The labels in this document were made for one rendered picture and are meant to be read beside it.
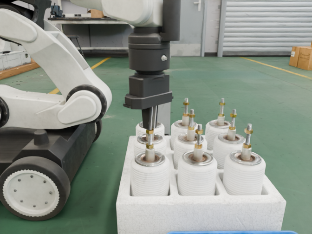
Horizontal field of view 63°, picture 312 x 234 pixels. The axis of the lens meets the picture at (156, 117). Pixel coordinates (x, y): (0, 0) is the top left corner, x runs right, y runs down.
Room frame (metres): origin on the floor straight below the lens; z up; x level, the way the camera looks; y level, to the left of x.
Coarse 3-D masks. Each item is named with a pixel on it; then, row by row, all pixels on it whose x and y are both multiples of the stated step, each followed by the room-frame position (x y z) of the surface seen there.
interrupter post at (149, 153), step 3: (147, 150) 0.54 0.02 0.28; (150, 150) 0.54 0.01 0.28; (153, 150) 0.55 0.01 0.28; (147, 153) 0.54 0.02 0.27; (150, 153) 0.54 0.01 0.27; (153, 153) 0.55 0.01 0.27; (147, 156) 0.54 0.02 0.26; (150, 156) 0.54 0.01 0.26; (153, 156) 0.55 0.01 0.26; (147, 159) 0.55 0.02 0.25; (150, 159) 0.54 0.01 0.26; (153, 159) 0.55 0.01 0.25
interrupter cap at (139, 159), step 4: (140, 152) 0.58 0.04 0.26; (144, 152) 0.58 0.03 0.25; (156, 152) 0.58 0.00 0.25; (136, 156) 0.56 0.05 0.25; (140, 156) 0.56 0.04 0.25; (144, 156) 0.57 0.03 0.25; (156, 156) 0.56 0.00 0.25; (160, 156) 0.56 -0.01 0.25; (164, 156) 0.56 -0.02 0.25; (136, 160) 0.54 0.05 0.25; (140, 160) 0.54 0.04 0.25; (144, 160) 0.55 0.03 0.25; (156, 160) 0.54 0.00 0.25; (160, 160) 0.54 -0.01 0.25; (164, 160) 0.54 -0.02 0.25; (140, 164) 0.52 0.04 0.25; (144, 164) 0.52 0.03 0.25; (148, 164) 0.52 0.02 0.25; (152, 164) 0.52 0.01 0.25; (156, 164) 0.52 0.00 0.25; (160, 164) 0.53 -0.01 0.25
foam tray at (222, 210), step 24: (168, 144) 0.79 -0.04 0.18; (120, 192) 0.52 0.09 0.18; (216, 192) 0.54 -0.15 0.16; (264, 192) 0.54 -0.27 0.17; (120, 216) 0.48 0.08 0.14; (144, 216) 0.48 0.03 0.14; (168, 216) 0.48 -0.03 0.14; (192, 216) 0.48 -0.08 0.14; (216, 216) 0.48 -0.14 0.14; (240, 216) 0.48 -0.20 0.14; (264, 216) 0.48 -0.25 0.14
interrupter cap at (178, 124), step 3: (180, 120) 0.82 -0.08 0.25; (189, 120) 0.82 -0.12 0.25; (174, 123) 0.79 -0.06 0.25; (177, 123) 0.79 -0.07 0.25; (180, 123) 0.80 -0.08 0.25; (195, 123) 0.79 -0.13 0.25; (177, 126) 0.77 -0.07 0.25; (180, 126) 0.77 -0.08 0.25; (183, 126) 0.77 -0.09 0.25; (186, 126) 0.77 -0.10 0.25; (195, 126) 0.77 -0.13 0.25
